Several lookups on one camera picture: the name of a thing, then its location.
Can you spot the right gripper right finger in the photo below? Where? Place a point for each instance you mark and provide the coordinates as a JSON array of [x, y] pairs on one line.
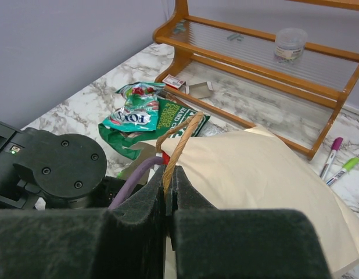
[[257, 243]]

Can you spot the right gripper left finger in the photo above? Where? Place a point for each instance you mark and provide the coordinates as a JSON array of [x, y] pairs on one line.
[[127, 242]]

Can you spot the beige paper bag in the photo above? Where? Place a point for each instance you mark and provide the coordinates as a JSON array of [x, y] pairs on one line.
[[253, 169]]

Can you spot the green snack packet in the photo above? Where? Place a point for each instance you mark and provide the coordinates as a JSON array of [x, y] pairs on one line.
[[170, 115]]

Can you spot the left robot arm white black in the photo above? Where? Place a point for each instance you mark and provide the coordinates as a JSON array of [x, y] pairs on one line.
[[66, 171]]

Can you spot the red orange snack packet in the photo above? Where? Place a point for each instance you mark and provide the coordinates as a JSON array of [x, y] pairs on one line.
[[166, 158]]

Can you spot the green capped marker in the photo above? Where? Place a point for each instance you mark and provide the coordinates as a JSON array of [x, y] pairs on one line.
[[345, 169]]

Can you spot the purple capped marker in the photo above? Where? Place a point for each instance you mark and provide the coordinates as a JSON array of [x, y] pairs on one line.
[[334, 149]]

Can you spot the small red white box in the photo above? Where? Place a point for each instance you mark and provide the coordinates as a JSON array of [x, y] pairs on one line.
[[173, 82]]

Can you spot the wooden orange shelf rack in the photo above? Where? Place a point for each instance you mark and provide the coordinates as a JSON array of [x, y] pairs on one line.
[[324, 76]]

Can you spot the clear plastic jar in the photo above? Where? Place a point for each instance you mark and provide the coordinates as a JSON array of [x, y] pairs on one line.
[[289, 45]]

